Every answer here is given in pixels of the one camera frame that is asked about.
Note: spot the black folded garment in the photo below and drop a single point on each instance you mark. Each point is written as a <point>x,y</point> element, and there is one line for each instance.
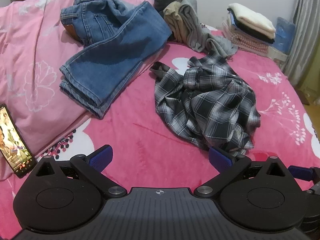
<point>260,35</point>

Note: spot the blue jeans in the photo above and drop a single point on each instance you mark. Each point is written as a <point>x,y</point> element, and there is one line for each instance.
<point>120,52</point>

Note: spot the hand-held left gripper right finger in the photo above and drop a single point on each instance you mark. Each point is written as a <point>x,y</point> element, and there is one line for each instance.
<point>220,158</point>

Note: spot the brown floor mat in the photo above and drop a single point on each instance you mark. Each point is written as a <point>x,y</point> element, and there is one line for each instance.
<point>307,97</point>

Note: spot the grey curtain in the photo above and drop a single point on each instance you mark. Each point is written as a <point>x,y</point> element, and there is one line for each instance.
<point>303,30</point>

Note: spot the pink knitted folded garment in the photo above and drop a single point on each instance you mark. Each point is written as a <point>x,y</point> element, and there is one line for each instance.
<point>247,43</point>

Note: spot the blue water jug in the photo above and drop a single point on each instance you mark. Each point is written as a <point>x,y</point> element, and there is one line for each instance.
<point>285,35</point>

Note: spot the beige garment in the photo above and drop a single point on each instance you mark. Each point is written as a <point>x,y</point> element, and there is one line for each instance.
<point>173,17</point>

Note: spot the black white plaid pants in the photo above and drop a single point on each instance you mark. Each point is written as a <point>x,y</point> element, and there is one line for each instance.
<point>205,105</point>

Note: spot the blue folded garment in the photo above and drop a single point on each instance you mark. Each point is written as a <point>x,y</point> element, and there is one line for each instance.
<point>233,18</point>

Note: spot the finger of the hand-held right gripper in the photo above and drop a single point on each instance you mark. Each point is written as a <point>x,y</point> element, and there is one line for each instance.
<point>300,172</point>

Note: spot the grey garment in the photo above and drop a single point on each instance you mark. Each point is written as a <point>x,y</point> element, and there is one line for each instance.
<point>197,30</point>

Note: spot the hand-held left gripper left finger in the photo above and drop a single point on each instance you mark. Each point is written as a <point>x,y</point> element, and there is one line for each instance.
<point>100,158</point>

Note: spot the black smartphone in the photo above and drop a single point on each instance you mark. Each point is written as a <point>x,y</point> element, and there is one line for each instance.
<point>13,142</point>

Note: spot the white water dispenser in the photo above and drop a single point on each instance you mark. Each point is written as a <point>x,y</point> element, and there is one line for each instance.
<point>276,55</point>

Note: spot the pink floral duvet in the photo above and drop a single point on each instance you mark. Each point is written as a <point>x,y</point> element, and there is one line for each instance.
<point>25,55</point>

